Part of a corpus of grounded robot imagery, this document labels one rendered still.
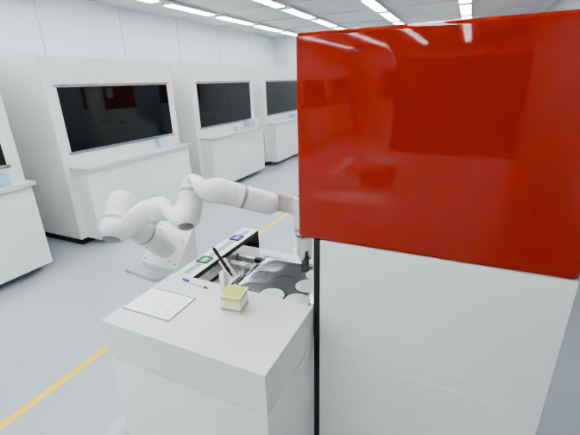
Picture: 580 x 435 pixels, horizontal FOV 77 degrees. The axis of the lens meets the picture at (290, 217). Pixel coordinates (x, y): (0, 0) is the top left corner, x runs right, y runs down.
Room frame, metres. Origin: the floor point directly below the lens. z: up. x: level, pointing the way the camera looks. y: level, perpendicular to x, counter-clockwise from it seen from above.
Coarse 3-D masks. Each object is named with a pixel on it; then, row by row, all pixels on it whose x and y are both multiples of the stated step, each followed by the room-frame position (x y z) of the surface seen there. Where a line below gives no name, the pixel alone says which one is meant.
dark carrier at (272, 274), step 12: (264, 264) 1.52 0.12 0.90; (276, 264) 1.52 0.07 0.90; (288, 264) 1.51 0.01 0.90; (300, 264) 1.51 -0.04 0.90; (252, 276) 1.41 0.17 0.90; (264, 276) 1.41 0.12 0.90; (276, 276) 1.40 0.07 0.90; (288, 276) 1.40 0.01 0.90; (300, 276) 1.40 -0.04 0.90; (252, 288) 1.31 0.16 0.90; (264, 288) 1.31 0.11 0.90; (288, 288) 1.30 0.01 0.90; (312, 300) 1.21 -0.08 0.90
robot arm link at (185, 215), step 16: (192, 192) 1.34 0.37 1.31; (144, 208) 1.38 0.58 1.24; (160, 208) 1.34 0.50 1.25; (176, 208) 1.30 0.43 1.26; (192, 208) 1.30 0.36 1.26; (112, 224) 1.39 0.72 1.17; (128, 224) 1.39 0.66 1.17; (144, 224) 1.41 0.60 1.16; (176, 224) 1.27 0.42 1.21; (192, 224) 1.28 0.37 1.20; (112, 240) 1.40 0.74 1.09
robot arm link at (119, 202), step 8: (112, 192) 1.52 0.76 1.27; (120, 192) 1.51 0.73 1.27; (128, 192) 1.54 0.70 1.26; (112, 200) 1.48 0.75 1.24; (120, 200) 1.48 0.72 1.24; (128, 200) 1.50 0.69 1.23; (136, 200) 1.55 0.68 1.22; (104, 208) 1.47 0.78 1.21; (112, 208) 1.45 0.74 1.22; (120, 208) 1.46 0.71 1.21; (128, 208) 1.48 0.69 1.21; (152, 224) 1.59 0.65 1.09; (136, 232) 1.53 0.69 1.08; (144, 232) 1.53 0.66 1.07; (152, 232) 1.57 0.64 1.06; (136, 240) 1.52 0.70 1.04; (144, 240) 1.54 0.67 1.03
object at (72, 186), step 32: (0, 64) 4.06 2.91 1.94; (32, 64) 3.84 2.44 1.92; (64, 64) 4.03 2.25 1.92; (96, 64) 4.37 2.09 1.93; (128, 64) 4.77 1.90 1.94; (160, 64) 5.26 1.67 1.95; (32, 96) 3.89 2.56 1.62; (64, 96) 3.96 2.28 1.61; (96, 96) 4.30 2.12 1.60; (128, 96) 4.70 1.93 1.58; (160, 96) 5.18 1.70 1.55; (32, 128) 3.95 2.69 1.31; (64, 128) 3.89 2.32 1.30; (96, 128) 4.22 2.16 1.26; (128, 128) 4.62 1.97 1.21; (160, 128) 5.10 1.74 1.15; (32, 160) 4.02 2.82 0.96; (64, 160) 3.82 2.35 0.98; (96, 160) 4.15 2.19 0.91; (128, 160) 4.24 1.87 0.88; (160, 160) 4.73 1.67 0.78; (64, 192) 3.84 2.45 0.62; (96, 192) 3.83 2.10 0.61; (160, 192) 4.65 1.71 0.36; (64, 224) 3.90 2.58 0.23; (96, 224) 3.79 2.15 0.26
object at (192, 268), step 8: (240, 232) 1.77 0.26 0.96; (248, 232) 1.77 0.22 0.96; (224, 240) 1.67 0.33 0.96; (232, 240) 1.67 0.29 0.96; (240, 240) 1.67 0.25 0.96; (216, 248) 1.59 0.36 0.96; (224, 248) 1.59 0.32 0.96; (232, 248) 1.58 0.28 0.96; (200, 256) 1.50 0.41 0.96; (216, 256) 1.49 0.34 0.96; (192, 264) 1.42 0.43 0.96; (200, 264) 1.42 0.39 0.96; (208, 264) 1.42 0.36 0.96; (176, 272) 1.36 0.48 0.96; (184, 272) 1.36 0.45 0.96; (192, 272) 1.35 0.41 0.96
